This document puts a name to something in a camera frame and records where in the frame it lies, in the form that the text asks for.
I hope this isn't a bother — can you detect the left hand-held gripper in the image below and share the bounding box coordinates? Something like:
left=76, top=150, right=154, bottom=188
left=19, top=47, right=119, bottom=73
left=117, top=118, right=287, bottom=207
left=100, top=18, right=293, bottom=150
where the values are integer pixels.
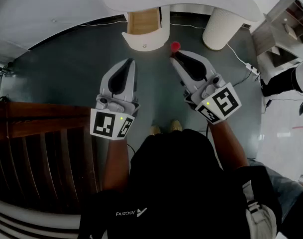
left=90, top=58, right=141, bottom=140

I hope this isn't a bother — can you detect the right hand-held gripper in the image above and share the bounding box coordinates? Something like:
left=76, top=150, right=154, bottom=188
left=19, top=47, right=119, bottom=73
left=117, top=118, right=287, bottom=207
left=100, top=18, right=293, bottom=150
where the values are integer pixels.
left=169, top=49, right=242, bottom=125

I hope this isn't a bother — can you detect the large white wooden drawer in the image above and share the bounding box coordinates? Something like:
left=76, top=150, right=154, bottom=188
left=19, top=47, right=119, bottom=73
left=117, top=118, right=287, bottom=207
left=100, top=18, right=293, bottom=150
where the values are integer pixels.
left=121, top=6, right=170, bottom=52

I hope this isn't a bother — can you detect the person's right forearm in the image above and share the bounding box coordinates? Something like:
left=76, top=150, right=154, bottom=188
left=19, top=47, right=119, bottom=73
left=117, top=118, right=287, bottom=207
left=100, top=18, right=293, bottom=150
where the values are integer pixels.
left=206, top=119, right=249, bottom=172

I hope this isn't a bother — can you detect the person's left forearm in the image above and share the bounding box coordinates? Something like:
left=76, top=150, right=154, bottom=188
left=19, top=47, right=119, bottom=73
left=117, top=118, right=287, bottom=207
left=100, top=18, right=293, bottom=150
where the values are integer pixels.
left=102, top=135, right=131, bottom=194

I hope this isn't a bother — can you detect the white power strip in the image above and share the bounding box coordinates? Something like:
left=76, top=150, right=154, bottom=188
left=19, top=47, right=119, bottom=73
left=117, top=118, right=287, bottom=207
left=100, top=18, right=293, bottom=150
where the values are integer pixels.
left=245, top=63, right=259, bottom=76

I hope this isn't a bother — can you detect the person's right beige shoe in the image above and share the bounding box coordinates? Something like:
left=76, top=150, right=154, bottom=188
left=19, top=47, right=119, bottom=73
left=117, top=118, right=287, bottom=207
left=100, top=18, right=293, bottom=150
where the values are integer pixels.
left=170, top=119, right=183, bottom=133

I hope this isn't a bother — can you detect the grey wooden shelf unit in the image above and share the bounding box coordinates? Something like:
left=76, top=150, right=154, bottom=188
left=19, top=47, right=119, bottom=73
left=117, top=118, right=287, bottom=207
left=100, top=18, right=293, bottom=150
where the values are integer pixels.
left=250, top=0, right=303, bottom=70

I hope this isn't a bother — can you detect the dark wooden chair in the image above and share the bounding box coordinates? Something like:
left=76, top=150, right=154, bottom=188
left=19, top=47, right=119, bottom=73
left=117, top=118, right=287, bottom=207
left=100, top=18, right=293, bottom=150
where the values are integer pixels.
left=0, top=101, right=110, bottom=215

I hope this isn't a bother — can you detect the person's black clothing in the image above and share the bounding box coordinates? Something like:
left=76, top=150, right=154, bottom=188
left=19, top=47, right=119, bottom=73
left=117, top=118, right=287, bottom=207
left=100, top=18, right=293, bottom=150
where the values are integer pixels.
left=78, top=128, right=283, bottom=239

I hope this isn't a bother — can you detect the light grey bag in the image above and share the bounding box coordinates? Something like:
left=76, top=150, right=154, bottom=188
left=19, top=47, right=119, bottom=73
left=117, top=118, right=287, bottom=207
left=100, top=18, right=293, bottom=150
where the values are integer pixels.
left=242, top=180, right=278, bottom=239

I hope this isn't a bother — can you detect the white power cable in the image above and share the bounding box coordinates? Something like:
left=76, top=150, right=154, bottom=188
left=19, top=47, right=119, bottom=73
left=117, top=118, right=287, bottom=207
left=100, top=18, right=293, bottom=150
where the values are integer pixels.
left=169, top=22, right=249, bottom=66

